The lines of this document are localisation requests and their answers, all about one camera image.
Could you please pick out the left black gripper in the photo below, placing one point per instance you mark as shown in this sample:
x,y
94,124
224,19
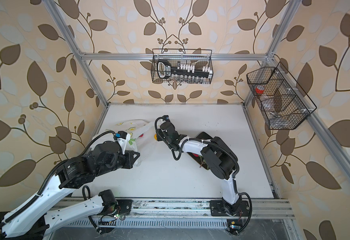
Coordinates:
x,y
130,160

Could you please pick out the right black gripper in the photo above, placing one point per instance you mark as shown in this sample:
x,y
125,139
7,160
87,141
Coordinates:
x,y
159,135

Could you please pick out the white plastic bag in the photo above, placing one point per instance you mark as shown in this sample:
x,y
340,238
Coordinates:
x,y
140,138

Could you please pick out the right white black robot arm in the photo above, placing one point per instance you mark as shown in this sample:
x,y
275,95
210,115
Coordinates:
x,y
221,161

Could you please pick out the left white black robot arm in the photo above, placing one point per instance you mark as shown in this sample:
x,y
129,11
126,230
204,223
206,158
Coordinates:
x,y
34,219

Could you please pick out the black square plate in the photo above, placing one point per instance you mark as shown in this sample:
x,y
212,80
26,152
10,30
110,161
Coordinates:
x,y
201,160

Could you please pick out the black socket tool set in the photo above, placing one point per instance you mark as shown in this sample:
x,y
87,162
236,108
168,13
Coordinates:
x,y
166,70

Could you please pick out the red capped clear bottle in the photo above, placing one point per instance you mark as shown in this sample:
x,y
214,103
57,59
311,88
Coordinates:
x,y
260,93

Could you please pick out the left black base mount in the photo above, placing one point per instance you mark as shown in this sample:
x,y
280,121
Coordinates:
x,y
119,207

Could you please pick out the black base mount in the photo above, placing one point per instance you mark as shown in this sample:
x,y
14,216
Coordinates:
x,y
220,208
119,207

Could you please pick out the back black wire basket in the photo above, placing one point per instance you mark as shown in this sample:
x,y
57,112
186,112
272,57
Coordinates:
x,y
199,57

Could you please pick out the black wire basket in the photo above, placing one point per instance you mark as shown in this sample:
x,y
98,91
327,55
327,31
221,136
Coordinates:
x,y
288,105
199,57

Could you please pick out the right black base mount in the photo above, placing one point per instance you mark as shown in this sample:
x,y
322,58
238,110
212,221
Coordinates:
x,y
220,208

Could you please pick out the aluminium rail frame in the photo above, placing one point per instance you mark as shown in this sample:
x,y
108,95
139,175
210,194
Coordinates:
x,y
267,209

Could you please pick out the right black wire basket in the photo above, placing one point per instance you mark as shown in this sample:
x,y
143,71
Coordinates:
x,y
288,105

